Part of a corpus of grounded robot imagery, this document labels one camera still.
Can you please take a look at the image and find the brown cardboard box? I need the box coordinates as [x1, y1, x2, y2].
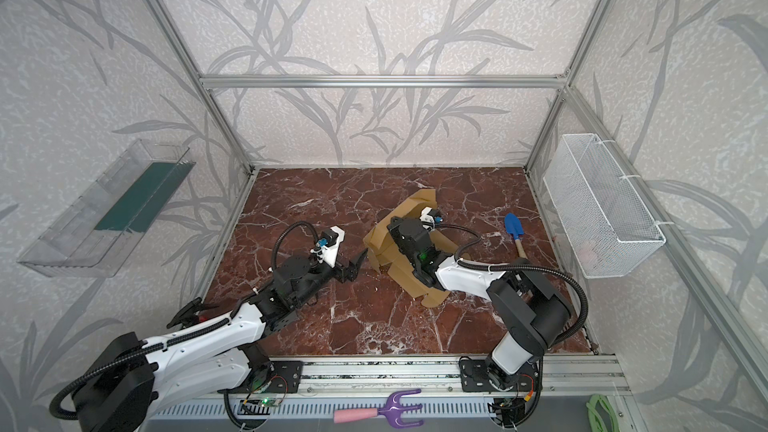
[363, 189, 449, 308]

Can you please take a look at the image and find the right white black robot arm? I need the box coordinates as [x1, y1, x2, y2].
[387, 213, 589, 390]

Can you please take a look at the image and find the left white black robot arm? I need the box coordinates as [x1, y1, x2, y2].
[48, 226, 367, 431]

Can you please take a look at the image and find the small green lit circuit board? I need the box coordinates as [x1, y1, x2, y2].
[238, 397, 284, 416]

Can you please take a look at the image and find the purple pink garden fork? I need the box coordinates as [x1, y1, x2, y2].
[333, 389, 424, 430]

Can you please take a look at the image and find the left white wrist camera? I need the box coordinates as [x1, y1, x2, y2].
[311, 226, 345, 268]

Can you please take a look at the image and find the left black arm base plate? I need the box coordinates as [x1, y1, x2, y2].
[241, 360, 304, 394]

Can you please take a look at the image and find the blue trowel wooden handle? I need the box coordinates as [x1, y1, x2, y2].
[504, 213, 528, 259]

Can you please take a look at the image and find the red black handled tool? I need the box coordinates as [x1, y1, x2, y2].
[166, 297, 219, 329]

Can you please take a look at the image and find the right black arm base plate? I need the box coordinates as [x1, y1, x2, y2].
[458, 356, 540, 394]

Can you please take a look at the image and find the white wire mesh basket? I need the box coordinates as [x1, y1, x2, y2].
[544, 133, 666, 279]

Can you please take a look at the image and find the aluminium front rail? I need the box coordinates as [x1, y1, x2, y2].
[137, 355, 631, 400]

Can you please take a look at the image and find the clear plastic wall bin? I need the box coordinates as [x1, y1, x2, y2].
[18, 139, 196, 278]

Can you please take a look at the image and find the green coiled cable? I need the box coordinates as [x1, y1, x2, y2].
[585, 394, 619, 432]

